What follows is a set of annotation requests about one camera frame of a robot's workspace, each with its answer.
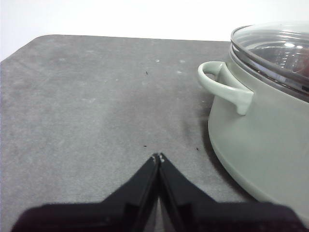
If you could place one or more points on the glass lid with green knob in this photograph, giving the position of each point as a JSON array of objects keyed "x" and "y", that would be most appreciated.
[{"x": 277, "y": 46}]

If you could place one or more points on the pale green electric steamer pot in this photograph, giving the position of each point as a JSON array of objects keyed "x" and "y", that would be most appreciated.
[{"x": 260, "y": 145}]

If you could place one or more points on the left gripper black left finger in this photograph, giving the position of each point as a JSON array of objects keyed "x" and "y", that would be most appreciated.
[{"x": 116, "y": 215}]

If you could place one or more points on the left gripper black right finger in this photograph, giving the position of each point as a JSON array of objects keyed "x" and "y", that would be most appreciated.
[{"x": 217, "y": 217}]

